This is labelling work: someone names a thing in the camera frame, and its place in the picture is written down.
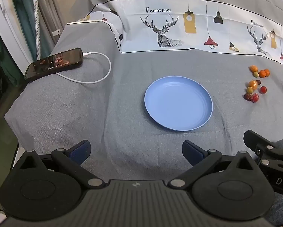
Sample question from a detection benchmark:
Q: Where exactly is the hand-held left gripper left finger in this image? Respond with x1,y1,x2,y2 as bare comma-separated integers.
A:
12,140,106,190

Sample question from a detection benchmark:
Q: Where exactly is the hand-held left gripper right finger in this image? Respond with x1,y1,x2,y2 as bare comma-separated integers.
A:
167,140,261,190

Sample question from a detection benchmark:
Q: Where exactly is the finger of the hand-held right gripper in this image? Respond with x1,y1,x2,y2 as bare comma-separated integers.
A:
243,130,283,173

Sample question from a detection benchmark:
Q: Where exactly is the blue plastic plate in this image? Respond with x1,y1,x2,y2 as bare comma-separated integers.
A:
144,76,213,132

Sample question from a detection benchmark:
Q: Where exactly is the grey deer print bedsheet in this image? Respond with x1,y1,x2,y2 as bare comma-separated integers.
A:
4,0,283,185

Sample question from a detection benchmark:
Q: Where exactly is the black smartphone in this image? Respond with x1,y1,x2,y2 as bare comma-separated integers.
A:
24,48,83,81

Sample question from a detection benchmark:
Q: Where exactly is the dotted white pole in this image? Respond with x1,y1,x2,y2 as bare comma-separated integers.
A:
29,0,42,61

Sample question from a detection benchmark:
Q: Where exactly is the hanging green cloth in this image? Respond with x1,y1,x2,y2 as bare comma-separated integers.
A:
9,0,37,61

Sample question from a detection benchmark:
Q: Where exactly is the grey curtain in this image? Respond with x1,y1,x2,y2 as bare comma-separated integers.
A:
34,0,68,49

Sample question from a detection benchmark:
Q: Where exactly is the white charging cable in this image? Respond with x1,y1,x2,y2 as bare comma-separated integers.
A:
55,51,112,84

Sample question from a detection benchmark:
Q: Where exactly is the white frame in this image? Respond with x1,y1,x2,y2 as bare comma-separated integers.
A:
0,0,34,76

